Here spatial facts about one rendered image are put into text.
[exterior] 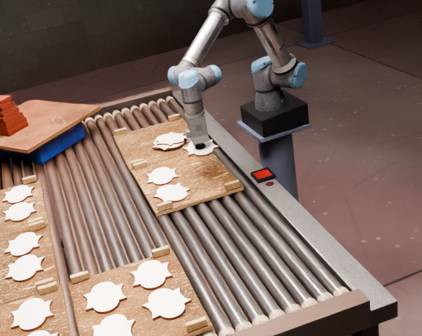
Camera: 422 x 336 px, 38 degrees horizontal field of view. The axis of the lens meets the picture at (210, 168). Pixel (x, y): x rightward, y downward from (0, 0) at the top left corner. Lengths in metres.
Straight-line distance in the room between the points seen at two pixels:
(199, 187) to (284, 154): 0.74
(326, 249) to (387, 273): 1.42
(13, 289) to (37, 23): 5.41
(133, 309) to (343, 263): 0.64
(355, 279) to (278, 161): 1.26
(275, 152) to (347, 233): 0.91
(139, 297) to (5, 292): 0.46
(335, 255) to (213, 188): 0.62
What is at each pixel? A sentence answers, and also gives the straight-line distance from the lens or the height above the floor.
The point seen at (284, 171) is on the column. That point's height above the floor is 0.64.
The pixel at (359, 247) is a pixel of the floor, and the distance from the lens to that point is 3.60.
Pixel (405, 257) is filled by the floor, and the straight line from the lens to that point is 3.52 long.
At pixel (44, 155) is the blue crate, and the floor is 0.96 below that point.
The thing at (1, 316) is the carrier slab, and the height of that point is 0.94.
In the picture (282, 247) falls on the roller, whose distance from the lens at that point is 2.02.
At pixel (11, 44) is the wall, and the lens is 7.30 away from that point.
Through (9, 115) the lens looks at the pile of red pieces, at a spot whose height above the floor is 1.13.
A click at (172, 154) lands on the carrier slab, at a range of 2.71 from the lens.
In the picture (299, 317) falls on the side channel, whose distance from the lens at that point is 1.71.
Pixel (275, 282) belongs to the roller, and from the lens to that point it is 1.88.
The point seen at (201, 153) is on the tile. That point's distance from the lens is 2.38.
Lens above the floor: 2.08
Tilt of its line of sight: 27 degrees down
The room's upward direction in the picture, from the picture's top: 10 degrees counter-clockwise
